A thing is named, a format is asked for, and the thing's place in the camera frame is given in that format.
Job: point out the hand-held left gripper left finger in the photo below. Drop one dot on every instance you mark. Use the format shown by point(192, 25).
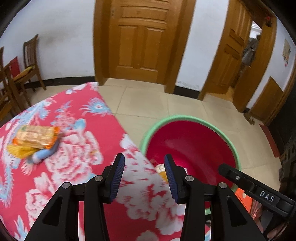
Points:
point(118, 176)

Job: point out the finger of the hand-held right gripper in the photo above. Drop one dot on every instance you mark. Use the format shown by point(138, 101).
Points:
point(235, 177)

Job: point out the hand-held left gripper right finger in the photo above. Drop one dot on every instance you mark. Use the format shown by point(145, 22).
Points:
point(170, 180)

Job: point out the orange cardboard box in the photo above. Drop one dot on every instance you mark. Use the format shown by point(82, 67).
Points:
point(163, 175)

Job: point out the white sock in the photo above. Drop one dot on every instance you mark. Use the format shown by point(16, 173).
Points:
point(160, 168)

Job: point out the red basin with green rim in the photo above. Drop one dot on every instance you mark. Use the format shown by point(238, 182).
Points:
point(196, 143)

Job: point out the orange red cloth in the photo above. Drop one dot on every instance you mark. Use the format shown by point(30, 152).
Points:
point(242, 201)

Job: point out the red floral tablecloth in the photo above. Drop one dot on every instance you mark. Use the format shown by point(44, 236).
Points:
point(69, 185)

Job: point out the red floor mat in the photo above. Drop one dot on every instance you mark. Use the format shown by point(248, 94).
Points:
point(270, 141)

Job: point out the dark cabinet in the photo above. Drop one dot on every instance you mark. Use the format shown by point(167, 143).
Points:
point(289, 153)

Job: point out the blue tube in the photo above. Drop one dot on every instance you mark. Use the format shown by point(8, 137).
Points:
point(44, 154)

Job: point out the low wooden panel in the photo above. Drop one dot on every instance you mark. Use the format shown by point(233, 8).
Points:
point(268, 97)

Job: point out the orange cracker packet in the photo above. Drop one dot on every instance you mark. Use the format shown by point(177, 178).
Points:
point(34, 135)

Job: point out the yellow foam fruit net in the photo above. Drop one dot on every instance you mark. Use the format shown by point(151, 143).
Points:
point(20, 151)

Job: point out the open wooden door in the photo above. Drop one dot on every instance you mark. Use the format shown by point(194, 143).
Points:
point(231, 51)

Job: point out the wooden chair at left edge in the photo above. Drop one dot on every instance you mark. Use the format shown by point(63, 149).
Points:
point(16, 90)

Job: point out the closed wooden door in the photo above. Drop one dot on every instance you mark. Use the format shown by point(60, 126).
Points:
point(141, 41)

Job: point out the yellow seat cushion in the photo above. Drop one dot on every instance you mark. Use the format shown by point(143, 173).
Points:
point(24, 72)

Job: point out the large wooden chair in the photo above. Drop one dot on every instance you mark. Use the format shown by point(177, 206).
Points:
point(3, 92)

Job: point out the red box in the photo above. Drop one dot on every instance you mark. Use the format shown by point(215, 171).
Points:
point(14, 67)

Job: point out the wooden chair with cushion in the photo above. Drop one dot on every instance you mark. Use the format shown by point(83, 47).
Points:
point(31, 53)

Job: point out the red door ornament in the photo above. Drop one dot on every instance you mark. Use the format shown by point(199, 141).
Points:
point(268, 20)

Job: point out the paper wall notice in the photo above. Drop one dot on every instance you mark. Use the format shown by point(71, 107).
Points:
point(286, 52)

